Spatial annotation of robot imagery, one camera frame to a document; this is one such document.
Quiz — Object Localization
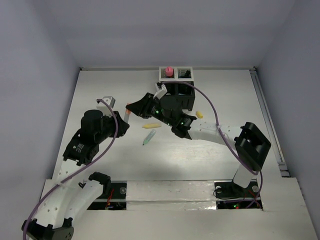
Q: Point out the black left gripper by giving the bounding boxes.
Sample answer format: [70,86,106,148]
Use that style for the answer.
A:
[95,109,128,141]

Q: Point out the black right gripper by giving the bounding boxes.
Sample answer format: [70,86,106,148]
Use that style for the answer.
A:
[125,94,174,128]

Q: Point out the clear orange-tip marker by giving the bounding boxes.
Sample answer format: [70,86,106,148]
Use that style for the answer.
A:
[123,113,130,123]

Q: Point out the clear yellow highlighter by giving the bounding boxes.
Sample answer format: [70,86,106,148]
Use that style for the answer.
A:
[142,123,162,129]

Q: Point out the clear green highlighter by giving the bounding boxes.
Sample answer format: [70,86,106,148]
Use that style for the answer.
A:
[142,129,157,146]

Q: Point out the pink bottle of pens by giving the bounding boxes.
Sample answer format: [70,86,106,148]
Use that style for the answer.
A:
[164,66,174,79]

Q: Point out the yellow marker cap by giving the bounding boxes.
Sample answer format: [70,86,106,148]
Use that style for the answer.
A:
[195,111,204,119]

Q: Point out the orange marker cap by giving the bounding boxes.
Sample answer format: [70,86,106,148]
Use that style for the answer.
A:
[125,107,131,115]

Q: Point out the clear blue-tip marker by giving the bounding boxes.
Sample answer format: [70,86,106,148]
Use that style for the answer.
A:
[178,70,186,78]

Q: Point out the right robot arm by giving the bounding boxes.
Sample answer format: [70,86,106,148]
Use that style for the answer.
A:
[126,93,271,196]

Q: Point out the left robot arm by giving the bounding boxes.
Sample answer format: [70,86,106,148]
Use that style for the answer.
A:
[21,109,130,240]

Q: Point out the white slotted organizer box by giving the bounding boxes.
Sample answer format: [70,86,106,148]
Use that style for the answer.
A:
[158,66,194,82]

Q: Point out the black slotted organizer box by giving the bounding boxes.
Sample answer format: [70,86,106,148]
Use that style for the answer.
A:
[164,82,196,111]

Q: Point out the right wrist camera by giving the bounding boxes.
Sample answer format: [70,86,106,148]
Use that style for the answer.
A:
[153,82,168,100]

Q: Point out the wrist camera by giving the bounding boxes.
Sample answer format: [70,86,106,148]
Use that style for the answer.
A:
[96,96,116,116]
[153,82,168,100]

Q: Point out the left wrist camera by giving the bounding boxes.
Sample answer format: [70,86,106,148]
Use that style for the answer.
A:
[96,96,116,116]

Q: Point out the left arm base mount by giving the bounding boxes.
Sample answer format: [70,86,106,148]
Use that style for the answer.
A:
[88,172,127,211]

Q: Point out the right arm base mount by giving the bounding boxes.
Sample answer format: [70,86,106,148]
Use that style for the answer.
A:
[213,179,263,210]

